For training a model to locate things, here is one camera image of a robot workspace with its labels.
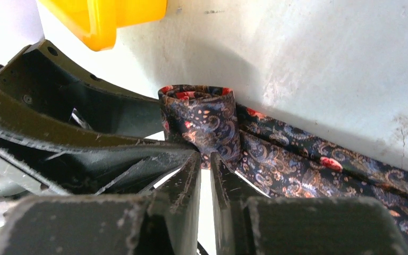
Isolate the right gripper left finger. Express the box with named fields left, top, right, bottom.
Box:
left=0, top=153, right=200, bottom=254

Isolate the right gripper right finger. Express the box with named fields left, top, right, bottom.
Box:
left=210, top=152, right=408, bottom=254

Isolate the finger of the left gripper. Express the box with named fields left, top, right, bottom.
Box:
left=0, top=40, right=163, bottom=138

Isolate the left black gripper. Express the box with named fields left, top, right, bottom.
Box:
left=0, top=91, right=194, bottom=202

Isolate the dark floral red-dotted tie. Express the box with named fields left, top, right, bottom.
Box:
left=158, top=85, right=408, bottom=244

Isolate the yellow plastic bin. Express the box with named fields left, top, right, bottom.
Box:
left=40, top=0, right=168, bottom=52

